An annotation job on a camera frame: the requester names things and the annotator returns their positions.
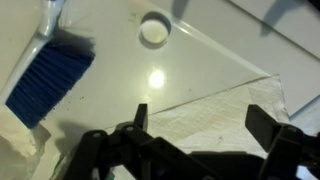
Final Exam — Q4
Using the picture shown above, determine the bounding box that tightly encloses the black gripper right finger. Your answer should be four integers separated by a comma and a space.
244, 104, 320, 180

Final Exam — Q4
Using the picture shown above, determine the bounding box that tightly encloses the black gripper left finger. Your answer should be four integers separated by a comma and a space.
63, 103, 201, 180

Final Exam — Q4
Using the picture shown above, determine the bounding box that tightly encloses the white bottle cap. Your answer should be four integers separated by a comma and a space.
137, 11, 173, 50

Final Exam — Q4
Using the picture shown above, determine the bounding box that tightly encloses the white front-load washing machine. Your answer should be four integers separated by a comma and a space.
0, 0, 320, 180

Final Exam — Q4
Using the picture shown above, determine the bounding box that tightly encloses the white paper towel sheet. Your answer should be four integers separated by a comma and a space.
104, 74, 292, 180

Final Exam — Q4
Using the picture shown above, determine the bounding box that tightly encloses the blue bristle brush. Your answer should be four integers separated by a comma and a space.
0, 0, 97, 130

